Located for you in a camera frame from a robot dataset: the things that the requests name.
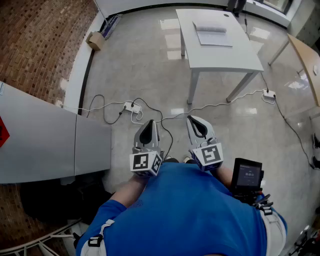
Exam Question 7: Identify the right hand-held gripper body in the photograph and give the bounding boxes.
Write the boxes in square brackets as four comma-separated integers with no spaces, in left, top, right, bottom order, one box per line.
[188,138,224,172]

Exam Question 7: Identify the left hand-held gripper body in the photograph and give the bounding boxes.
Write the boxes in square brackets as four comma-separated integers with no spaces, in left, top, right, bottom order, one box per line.
[129,146,165,178]

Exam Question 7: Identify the white book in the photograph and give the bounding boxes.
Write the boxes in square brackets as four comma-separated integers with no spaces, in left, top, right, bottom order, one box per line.
[192,21,234,48]

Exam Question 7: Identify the person's left forearm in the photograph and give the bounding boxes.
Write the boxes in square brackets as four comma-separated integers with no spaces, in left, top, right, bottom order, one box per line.
[109,173,151,208]

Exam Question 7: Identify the person's right forearm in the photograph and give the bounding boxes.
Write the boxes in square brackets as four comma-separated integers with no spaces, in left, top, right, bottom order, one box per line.
[211,166,235,190]

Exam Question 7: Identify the black monitor screen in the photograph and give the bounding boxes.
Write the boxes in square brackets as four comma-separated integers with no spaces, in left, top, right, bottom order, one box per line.
[229,157,265,198]

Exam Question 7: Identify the person's blue shirt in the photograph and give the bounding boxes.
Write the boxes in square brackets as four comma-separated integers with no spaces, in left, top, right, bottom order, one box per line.
[76,161,288,256]

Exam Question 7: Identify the white table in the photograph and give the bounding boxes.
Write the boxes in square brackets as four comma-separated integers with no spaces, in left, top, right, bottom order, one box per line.
[175,8,265,105]

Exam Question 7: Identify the grey cabinet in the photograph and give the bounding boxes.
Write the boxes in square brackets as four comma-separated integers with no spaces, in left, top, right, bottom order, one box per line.
[0,81,113,185]

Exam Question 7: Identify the cardboard box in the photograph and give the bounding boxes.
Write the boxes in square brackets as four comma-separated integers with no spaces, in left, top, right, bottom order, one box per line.
[85,31,105,52]

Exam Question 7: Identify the white metal rack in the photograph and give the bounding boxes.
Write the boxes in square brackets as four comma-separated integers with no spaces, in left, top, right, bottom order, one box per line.
[0,218,85,256]

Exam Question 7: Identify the wooden table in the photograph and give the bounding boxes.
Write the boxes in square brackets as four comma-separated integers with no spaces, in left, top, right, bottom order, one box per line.
[268,33,320,108]

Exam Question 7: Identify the red diamond sign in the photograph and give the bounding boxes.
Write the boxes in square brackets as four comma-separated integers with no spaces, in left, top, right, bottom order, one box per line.
[0,116,11,148]

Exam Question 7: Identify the curved glass window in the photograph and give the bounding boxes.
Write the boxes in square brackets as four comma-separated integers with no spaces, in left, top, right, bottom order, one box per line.
[259,0,295,16]

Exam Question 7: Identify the white cable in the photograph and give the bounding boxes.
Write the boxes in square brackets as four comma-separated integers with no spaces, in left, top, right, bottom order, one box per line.
[56,101,126,112]
[130,88,266,125]

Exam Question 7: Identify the black clamp mount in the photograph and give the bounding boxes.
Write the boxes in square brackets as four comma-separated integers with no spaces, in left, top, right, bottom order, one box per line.
[239,188,272,208]

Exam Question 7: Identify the white harness strap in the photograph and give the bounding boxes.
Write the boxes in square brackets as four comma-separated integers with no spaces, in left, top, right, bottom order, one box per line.
[258,203,287,256]
[80,219,116,256]

